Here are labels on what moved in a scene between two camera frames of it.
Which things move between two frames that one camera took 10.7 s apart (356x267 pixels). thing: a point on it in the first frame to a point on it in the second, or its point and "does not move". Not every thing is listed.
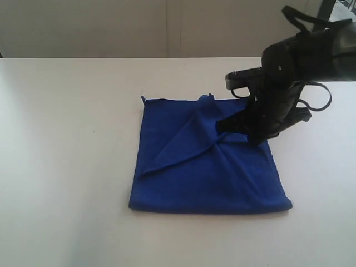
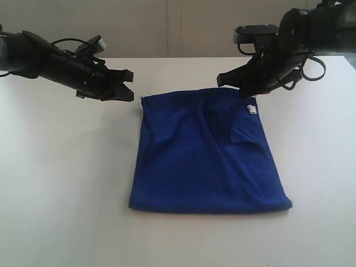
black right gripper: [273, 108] to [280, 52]
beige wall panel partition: [79, 29] does not move
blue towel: [183, 163] does not move
